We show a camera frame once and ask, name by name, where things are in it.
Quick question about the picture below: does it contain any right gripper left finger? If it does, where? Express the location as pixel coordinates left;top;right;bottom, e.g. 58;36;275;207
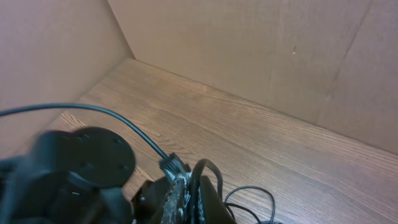
132;172;192;224

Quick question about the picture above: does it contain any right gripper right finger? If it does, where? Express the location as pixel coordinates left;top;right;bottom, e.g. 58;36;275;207
198;175;236;224

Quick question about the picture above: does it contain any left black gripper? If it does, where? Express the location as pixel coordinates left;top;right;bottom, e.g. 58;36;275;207
1;127;136;223

